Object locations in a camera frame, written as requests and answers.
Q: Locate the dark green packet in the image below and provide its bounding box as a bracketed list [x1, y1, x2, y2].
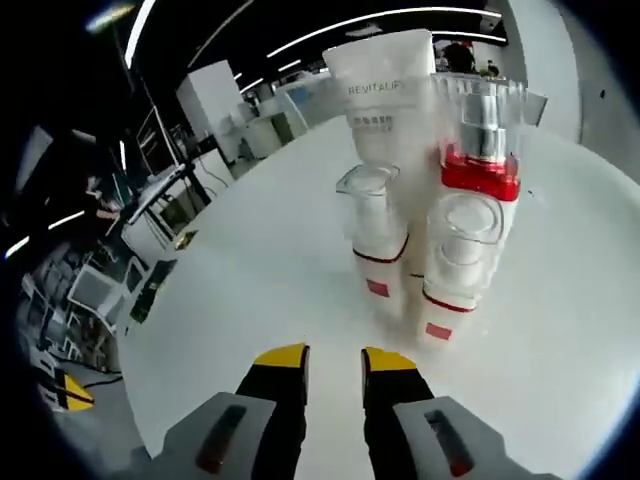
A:
[129, 259, 179, 324]

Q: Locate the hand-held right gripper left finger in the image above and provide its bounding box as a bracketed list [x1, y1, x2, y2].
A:
[132, 342, 310, 480]

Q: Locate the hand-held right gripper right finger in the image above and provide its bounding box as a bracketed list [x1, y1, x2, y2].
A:
[359, 346, 532, 480]

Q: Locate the small white skincare bottle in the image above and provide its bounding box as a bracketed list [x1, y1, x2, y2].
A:
[335, 164, 410, 319]
[419, 192, 503, 349]

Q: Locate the red collar skincare bottle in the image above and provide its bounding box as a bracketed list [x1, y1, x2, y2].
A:
[432, 72, 528, 251]

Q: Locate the white partition screen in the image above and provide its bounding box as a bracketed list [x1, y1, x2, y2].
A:
[292, 83, 349, 132]

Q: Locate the long ceiling light strip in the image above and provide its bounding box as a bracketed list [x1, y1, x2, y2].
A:
[124, 0, 157, 69]

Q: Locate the white chair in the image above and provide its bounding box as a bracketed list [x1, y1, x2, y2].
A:
[67, 262, 129, 334]
[519, 92, 549, 129]

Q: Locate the small white desk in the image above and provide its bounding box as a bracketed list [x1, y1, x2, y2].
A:
[124, 164, 189, 226]

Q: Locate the white skincare tube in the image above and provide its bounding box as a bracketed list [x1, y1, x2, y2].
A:
[321, 28, 444, 236]

